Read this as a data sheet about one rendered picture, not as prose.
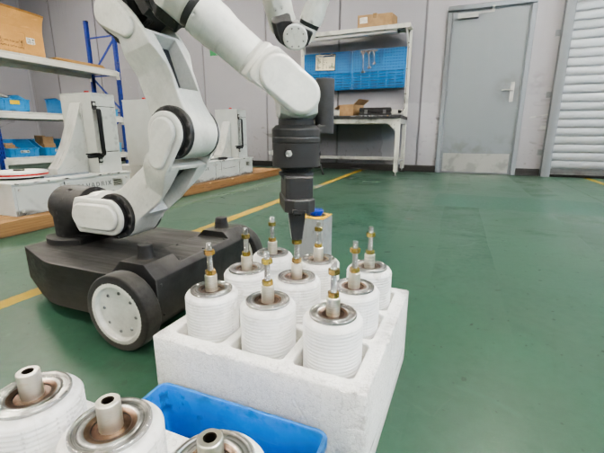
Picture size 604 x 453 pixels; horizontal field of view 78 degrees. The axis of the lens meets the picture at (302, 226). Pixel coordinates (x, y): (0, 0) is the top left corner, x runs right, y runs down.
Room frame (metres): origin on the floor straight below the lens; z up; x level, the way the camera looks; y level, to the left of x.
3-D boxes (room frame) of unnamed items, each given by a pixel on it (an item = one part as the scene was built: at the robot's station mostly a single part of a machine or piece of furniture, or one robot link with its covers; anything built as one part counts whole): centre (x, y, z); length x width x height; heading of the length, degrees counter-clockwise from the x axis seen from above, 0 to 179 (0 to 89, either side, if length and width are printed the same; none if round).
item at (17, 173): (2.29, 1.74, 0.29); 0.30 x 0.30 x 0.06
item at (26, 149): (4.68, 3.59, 0.36); 0.50 x 0.38 x 0.21; 69
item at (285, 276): (0.69, 0.01, 0.25); 0.08 x 0.08 x 0.01
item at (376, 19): (5.43, -1.00, 1.96); 0.46 x 0.28 x 0.16; 64
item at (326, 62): (5.82, -0.34, 1.54); 0.32 x 0.02 x 0.25; 68
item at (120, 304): (0.85, 0.45, 0.10); 0.20 x 0.05 x 0.20; 68
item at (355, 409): (0.69, 0.01, 0.09); 0.39 x 0.39 x 0.18; 66
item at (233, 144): (3.86, 1.12, 0.45); 1.51 x 0.57 x 0.74; 158
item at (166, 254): (1.19, 0.57, 0.19); 0.64 x 0.52 x 0.33; 68
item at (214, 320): (0.63, 0.17, 0.16); 0.10 x 0.10 x 0.18
